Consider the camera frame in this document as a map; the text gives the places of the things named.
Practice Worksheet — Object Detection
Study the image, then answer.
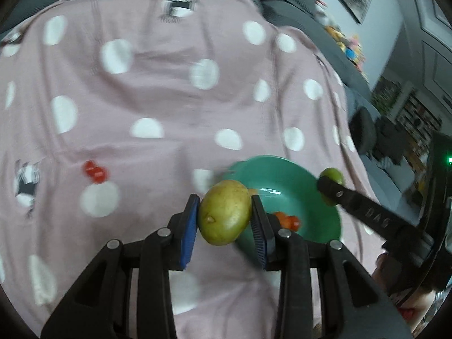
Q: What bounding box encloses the orange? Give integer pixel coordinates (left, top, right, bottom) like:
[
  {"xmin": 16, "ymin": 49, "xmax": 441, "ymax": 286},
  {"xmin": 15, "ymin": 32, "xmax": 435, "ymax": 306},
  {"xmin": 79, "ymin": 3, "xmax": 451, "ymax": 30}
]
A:
[{"xmin": 274, "ymin": 211, "xmax": 292, "ymax": 230}]

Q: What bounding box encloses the bookshelf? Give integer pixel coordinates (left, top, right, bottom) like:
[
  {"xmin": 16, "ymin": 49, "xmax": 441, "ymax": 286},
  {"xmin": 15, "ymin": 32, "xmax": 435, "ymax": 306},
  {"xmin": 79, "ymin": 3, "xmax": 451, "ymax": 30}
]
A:
[{"xmin": 396, "ymin": 90, "xmax": 442, "ymax": 172}]

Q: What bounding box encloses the right hand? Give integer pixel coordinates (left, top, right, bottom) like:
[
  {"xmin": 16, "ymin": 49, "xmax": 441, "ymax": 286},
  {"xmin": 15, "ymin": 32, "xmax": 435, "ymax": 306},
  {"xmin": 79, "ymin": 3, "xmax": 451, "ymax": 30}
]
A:
[{"xmin": 371, "ymin": 253, "xmax": 436, "ymax": 331}]

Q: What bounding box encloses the dark grey sofa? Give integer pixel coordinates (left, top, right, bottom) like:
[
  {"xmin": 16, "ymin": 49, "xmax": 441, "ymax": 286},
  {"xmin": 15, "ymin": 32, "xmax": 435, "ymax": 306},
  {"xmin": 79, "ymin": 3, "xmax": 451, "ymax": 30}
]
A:
[{"xmin": 0, "ymin": 0, "xmax": 421, "ymax": 220}]

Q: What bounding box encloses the dark grey cushion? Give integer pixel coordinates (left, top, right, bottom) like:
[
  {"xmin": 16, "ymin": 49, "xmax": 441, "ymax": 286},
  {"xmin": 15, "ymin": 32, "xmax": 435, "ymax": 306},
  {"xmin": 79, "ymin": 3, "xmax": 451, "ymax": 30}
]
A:
[{"xmin": 349, "ymin": 107, "xmax": 377, "ymax": 155}]

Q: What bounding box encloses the red cherry tomato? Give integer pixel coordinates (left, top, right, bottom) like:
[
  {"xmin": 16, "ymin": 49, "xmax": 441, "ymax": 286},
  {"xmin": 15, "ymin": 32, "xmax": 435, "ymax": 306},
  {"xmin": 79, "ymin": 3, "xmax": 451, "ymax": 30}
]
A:
[
  {"xmin": 83, "ymin": 160, "xmax": 97, "ymax": 178},
  {"xmin": 91, "ymin": 166, "xmax": 108, "ymax": 184},
  {"xmin": 288, "ymin": 216, "xmax": 301, "ymax": 232}
]

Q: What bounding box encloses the pink polka dot blanket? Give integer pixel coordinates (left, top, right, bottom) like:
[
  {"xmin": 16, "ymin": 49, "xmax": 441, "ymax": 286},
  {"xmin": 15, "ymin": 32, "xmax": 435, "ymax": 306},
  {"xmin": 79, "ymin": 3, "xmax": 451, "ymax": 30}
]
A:
[{"xmin": 1, "ymin": 0, "xmax": 374, "ymax": 334}]

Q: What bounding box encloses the green plastic bowl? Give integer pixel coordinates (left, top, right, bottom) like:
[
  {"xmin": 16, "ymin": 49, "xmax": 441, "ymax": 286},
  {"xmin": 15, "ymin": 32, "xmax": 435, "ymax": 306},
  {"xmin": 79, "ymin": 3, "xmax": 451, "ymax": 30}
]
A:
[{"xmin": 222, "ymin": 155, "xmax": 343, "ymax": 267}]

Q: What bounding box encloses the colourful toy pile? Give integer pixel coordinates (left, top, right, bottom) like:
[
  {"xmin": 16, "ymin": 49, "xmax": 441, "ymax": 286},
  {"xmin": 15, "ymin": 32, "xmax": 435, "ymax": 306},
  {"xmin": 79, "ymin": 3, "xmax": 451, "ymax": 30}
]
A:
[{"xmin": 314, "ymin": 0, "xmax": 368, "ymax": 82}]

